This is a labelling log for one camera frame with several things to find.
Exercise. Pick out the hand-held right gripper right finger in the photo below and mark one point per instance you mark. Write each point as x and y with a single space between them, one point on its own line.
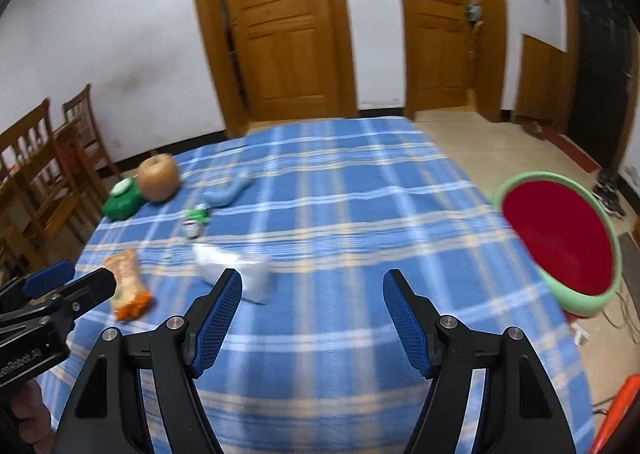
407 319

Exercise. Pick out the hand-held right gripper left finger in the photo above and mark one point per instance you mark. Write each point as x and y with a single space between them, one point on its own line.
220 319

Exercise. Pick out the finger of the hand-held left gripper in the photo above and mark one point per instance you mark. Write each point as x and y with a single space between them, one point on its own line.
47 276
92 286

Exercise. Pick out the orange snack packet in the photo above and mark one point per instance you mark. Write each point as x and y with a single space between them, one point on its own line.
127 284

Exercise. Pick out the red bin with green rim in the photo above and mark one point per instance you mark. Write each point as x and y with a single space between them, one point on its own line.
560 234

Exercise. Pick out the person's left hand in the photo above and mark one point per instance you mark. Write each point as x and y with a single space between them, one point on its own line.
27 409

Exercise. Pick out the green round toy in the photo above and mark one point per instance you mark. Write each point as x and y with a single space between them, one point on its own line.
120 201

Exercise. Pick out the small green white toy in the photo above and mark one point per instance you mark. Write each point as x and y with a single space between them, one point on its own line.
195 223

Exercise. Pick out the blue plaid tablecloth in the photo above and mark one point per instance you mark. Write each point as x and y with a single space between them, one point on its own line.
325 234

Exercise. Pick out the blue curved toy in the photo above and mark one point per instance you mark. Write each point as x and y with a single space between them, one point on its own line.
225 193

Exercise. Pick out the brown toy apple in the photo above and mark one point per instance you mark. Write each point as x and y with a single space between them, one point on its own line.
159 179

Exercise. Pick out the wooden dining chair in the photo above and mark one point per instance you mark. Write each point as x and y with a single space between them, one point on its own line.
82 114
30 129

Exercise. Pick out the brown slippers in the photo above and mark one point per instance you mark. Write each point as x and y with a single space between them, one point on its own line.
533 128

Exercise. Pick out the orange plastic stool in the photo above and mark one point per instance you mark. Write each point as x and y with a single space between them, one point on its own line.
620 414

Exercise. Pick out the grey floor mat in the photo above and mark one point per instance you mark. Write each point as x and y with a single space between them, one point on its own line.
630 246

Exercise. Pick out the red doormat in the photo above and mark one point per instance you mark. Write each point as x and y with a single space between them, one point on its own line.
572 152

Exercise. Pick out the black sneaker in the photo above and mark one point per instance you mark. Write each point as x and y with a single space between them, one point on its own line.
614 206
606 183

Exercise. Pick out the half-open wooden door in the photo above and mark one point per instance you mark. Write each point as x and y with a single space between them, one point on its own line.
435 24

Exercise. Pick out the closed wooden door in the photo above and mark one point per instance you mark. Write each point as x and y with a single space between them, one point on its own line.
280 24

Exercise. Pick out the black entrance door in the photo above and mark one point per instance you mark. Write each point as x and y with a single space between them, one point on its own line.
600 64

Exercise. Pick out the wooden wall panel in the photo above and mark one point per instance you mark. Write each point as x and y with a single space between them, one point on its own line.
542 79

